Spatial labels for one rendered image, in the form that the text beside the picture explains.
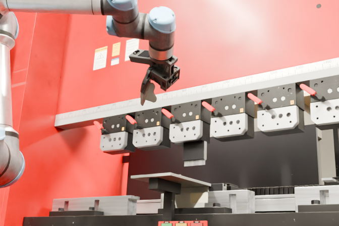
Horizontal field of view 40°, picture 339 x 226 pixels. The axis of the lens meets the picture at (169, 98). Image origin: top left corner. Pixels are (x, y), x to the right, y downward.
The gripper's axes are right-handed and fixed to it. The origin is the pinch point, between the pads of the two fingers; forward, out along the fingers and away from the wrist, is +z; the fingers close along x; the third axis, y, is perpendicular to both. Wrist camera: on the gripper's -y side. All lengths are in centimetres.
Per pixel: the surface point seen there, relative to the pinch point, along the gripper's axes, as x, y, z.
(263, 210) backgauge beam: 14, 46, 53
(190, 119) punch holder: 18.6, 4.2, 31.7
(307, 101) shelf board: 194, 11, 184
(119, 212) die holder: -19, -3, 66
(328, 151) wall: 195, 45, 229
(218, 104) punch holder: 25.7, 11.6, 23.0
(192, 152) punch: 10.3, 12.1, 39.0
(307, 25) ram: 56, 26, -7
